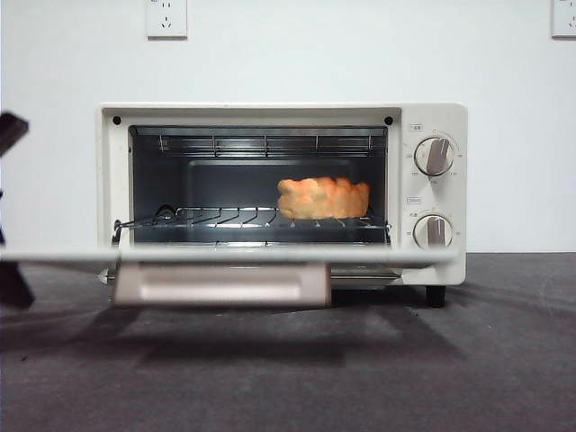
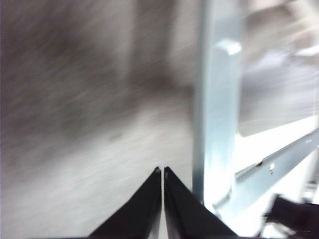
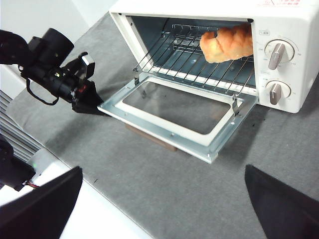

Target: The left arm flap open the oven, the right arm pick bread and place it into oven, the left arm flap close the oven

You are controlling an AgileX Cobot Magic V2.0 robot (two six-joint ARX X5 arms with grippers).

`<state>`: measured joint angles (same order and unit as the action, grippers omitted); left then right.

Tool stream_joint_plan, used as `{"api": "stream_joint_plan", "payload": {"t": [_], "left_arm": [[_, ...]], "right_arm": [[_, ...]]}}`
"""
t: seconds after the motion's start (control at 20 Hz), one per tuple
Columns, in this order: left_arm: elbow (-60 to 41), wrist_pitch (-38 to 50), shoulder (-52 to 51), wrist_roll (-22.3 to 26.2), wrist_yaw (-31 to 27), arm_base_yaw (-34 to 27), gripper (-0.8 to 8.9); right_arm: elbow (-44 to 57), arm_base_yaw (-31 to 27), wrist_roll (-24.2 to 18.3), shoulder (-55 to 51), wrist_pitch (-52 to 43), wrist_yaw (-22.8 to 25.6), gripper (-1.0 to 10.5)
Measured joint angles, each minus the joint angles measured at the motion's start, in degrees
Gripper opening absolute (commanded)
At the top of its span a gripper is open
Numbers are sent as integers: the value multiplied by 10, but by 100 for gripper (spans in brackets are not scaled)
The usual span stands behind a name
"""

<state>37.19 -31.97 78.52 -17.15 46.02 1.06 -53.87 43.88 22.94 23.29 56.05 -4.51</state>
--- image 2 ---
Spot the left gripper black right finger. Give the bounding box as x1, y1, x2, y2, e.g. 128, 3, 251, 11
163, 166, 238, 239

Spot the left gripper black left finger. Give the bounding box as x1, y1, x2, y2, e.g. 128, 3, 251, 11
88, 166, 163, 239

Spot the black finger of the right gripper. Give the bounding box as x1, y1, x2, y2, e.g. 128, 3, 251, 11
264, 194, 319, 232

